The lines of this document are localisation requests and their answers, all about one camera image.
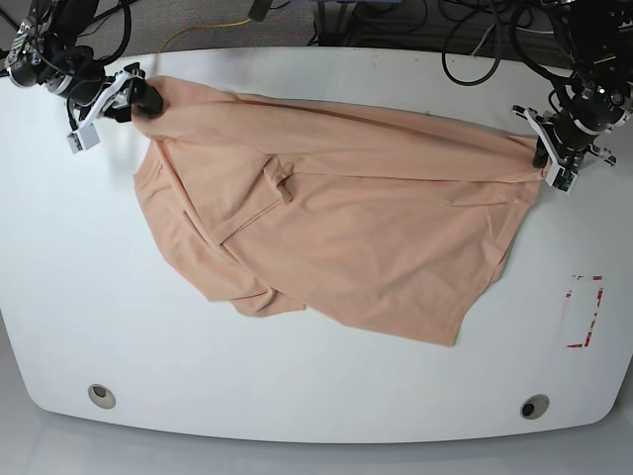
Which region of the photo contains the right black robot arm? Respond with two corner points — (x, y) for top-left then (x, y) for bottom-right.
(1, 1), (164, 136)

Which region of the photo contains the right table cable grommet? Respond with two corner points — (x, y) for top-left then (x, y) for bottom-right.
(520, 394), (550, 421)

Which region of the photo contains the peach T-shirt with emoji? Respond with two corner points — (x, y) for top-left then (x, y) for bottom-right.
(133, 76), (544, 346)

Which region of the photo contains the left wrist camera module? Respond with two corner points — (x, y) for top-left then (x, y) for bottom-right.
(545, 163), (578, 195)

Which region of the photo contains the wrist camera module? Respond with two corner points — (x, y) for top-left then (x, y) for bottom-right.
(545, 163), (578, 195)
(66, 126), (100, 153)

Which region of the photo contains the red tape rectangle marking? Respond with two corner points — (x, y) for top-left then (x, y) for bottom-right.
(561, 275), (605, 348)

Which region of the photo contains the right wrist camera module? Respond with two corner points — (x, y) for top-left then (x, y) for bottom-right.
(66, 126), (100, 153)

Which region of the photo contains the table cable grommet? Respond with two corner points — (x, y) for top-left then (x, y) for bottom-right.
(520, 394), (550, 421)
(88, 384), (116, 410)

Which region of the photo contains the left table cable grommet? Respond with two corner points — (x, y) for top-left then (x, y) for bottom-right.
(88, 384), (116, 410)

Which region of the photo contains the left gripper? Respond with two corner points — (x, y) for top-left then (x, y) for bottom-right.
(512, 105), (617, 172)

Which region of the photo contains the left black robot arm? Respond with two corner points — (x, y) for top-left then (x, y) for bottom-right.
(507, 1), (632, 172)

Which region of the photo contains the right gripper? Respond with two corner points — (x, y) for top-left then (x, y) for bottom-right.
(65, 62), (164, 132)

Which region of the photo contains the yellow cable on floor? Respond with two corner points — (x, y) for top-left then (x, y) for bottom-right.
(158, 18), (251, 52)

